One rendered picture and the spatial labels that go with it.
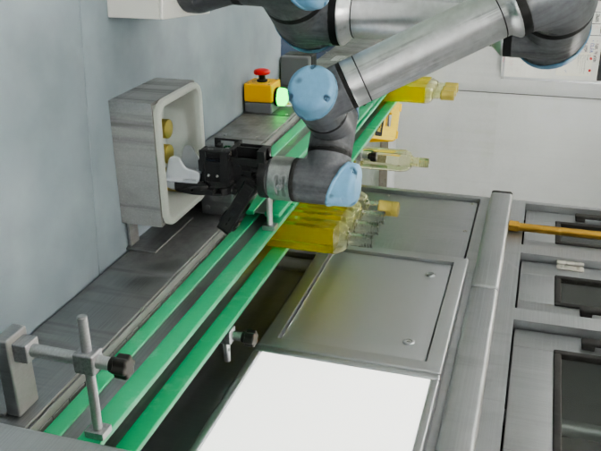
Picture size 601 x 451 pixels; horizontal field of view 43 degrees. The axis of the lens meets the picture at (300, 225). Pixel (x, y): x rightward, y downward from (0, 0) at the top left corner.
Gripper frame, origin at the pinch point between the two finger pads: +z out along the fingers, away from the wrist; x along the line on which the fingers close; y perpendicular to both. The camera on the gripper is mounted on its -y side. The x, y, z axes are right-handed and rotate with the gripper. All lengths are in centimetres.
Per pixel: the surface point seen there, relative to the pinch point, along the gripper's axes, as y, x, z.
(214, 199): -8.5, -11.2, -4.2
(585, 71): -117, -607, -102
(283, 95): 1, -54, -4
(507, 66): -117, -607, -35
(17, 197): 8.9, 32.9, 5.5
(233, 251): -14.2, -2.1, -11.6
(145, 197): -1.0, 7.0, 0.4
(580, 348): -35, -20, -76
